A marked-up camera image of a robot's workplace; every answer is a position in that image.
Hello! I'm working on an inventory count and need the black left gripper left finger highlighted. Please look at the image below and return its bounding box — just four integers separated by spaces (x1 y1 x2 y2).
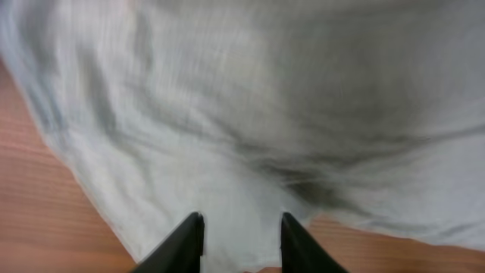
131 212 205 273

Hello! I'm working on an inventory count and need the light blue t-shirt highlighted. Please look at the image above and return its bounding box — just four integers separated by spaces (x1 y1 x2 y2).
1 0 484 272

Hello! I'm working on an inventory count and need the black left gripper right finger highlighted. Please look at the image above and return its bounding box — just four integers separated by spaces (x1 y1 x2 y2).
280 212 348 273

